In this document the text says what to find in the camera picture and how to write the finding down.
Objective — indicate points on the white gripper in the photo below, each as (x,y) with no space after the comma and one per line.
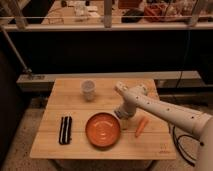
(121,113)

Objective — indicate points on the white ceramic cup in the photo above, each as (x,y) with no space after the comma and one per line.
(88,90)

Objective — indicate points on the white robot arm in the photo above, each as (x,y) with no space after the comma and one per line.
(197,123)

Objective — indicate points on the black and white striped sponge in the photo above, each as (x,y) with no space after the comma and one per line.
(65,130)

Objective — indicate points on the orange toy carrot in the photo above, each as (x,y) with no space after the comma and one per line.
(144,121)

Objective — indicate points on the orange plate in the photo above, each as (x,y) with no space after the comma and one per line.
(102,130)

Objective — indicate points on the black object on shelf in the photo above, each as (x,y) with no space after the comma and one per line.
(132,16)

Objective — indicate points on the red object on shelf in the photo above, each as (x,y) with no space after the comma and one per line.
(156,13)

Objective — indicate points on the metal railing frame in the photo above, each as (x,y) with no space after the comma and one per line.
(87,36)

